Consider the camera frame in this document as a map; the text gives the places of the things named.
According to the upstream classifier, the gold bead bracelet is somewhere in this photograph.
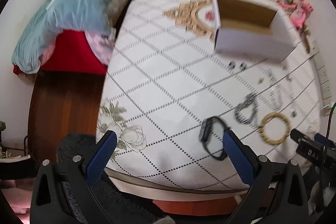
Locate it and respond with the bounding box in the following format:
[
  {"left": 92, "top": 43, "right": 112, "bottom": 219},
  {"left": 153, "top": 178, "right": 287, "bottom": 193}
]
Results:
[{"left": 258, "top": 111, "right": 292, "bottom": 146}]

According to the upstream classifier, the thin pendant necklace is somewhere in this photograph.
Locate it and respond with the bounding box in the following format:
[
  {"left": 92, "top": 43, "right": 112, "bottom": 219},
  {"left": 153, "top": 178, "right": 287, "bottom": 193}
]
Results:
[{"left": 282, "top": 65, "right": 297, "bottom": 117}]

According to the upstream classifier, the black smart watch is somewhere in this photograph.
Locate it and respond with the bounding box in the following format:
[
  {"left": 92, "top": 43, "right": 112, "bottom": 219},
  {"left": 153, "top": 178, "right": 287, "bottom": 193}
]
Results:
[{"left": 199, "top": 116, "right": 231, "bottom": 161}]

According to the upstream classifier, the silver chain bracelet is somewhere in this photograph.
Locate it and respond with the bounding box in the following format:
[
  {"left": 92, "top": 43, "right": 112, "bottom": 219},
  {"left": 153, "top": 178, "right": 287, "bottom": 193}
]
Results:
[{"left": 234, "top": 93, "right": 259, "bottom": 125}]

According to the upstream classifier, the silver chain necklace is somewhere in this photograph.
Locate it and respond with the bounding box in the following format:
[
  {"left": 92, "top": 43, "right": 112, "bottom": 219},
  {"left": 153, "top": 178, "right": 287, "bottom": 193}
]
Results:
[{"left": 267, "top": 69, "right": 284, "bottom": 111}]

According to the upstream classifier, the white cardboard box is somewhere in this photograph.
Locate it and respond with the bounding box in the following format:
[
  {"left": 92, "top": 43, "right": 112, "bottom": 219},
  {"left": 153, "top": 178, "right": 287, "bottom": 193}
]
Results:
[{"left": 213, "top": 0, "right": 295, "bottom": 62}]

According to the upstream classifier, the white checked tablecloth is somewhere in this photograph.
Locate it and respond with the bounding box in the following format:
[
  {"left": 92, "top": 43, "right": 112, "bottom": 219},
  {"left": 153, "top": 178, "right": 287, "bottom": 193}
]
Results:
[{"left": 96, "top": 0, "right": 320, "bottom": 193}]

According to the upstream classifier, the right black stud earring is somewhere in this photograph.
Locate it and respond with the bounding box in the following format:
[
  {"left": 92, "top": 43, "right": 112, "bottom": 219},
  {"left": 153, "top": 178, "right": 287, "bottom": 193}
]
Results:
[{"left": 239, "top": 62, "right": 247, "bottom": 71}]

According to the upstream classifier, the black stud earring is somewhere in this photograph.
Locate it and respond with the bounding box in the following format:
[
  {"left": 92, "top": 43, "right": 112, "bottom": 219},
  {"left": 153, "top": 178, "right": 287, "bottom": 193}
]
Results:
[
  {"left": 239, "top": 62, "right": 247, "bottom": 71},
  {"left": 228, "top": 61, "right": 236, "bottom": 71}
]

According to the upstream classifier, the left black stud earring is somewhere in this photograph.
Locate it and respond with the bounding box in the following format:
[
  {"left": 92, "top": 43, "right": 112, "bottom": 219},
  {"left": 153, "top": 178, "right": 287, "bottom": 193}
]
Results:
[{"left": 228, "top": 61, "right": 236, "bottom": 71}]

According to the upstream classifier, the red bed sheet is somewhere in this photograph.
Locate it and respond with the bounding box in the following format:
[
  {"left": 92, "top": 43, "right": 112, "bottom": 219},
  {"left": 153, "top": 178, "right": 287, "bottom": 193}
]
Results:
[{"left": 12, "top": 29, "right": 109, "bottom": 76}]

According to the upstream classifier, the pink checked pillow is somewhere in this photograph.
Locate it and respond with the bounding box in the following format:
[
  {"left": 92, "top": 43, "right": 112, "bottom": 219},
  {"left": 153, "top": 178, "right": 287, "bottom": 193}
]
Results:
[{"left": 84, "top": 28, "right": 116, "bottom": 65}]

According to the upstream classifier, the pink panther plush toy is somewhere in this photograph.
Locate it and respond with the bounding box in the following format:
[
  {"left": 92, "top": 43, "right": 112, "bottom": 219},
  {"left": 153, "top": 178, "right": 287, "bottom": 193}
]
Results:
[{"left": 276, "top": 0, "right": 314, "bottom": 30}]

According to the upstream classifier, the light blue duvet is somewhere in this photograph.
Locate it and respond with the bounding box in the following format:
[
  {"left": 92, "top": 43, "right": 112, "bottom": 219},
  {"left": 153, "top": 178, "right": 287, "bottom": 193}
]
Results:
[{"left": 11, "top": 0, "right": 112, "bottom": 75}]

